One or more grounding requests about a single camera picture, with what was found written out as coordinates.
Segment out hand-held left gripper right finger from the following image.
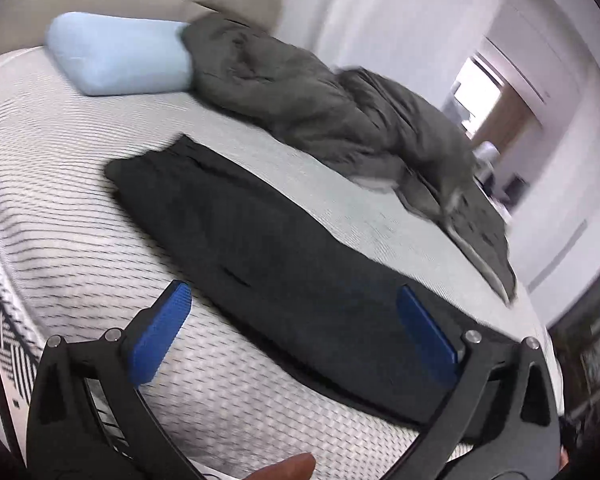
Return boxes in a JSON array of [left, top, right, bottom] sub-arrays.
[[396, 285, 562, 480]]

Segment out dark grey duvet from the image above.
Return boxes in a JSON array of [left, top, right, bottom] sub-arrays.
[[180, 12, 518, 306]]

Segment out black pants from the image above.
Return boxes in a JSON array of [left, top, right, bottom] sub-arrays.
[[104, 132, 548, 428]]

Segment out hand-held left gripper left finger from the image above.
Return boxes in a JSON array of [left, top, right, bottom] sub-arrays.
[[26, 280, 206, 480]]

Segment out light blue pillow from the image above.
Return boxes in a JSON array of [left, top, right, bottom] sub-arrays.
[[46, 11, 196, 97]]

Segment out white patterned bed mattress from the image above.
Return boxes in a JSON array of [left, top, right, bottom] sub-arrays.
[[0, 45, 566, 480]]

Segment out brown curtain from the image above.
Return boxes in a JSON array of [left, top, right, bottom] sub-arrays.
[[495, 82, 536, 146]]

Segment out black monitor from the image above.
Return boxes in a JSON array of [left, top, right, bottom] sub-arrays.
[[505, 174, 527, 201]]

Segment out person's left hand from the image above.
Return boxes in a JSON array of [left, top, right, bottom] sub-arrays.
[[244, 452, 316, 480]]

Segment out white wardrobe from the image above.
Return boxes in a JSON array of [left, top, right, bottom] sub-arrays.
[[527, 110, 600, 292]]

